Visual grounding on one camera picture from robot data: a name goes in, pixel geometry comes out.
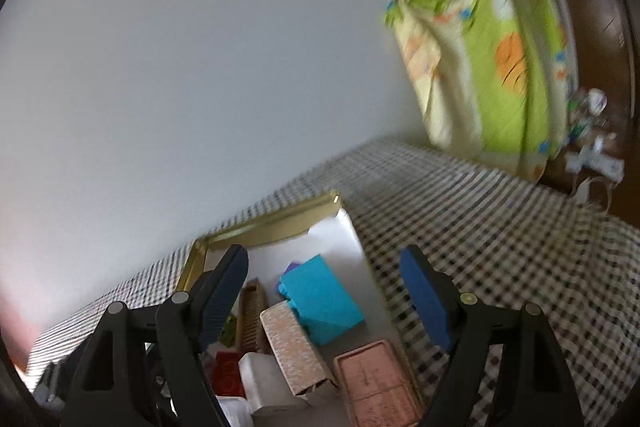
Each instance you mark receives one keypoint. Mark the white box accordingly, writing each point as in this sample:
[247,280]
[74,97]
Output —
[260,382]

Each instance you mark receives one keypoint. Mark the wooden comb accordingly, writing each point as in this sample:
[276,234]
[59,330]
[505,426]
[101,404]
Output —
[252,317]

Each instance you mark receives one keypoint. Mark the red building block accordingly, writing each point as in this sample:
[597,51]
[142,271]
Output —
[227,374]

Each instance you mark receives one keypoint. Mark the green building block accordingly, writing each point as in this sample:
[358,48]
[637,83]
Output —
[229,332]

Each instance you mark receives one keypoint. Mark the white plastic clutter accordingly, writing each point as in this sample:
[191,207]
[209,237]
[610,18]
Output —
[595,157]

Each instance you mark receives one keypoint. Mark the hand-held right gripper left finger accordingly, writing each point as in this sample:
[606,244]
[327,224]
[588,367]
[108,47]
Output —
[222,302]

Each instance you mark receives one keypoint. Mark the purple block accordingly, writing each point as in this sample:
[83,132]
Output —
[292,268]

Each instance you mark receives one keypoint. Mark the green yellow printed cloth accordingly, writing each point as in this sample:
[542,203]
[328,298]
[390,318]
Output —
[490,97]

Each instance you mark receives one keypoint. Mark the checkered tablecloth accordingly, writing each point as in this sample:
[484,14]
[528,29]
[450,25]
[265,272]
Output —
[500,232]

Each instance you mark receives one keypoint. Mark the rose gold framed palette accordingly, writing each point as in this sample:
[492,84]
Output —
[375,382]

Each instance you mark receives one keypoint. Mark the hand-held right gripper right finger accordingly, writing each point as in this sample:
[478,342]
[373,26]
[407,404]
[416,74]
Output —
[427,302]

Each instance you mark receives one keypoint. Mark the teal building block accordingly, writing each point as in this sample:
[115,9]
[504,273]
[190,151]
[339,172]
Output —
[320,297]

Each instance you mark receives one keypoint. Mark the speckled patterned box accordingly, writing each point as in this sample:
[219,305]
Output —
[292,347]

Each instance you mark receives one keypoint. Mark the gold tin box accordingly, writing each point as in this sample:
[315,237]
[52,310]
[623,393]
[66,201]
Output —
[330,242]

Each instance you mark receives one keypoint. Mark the brown wooden wardrobe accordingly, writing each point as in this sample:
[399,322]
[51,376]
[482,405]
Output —
[600,7]

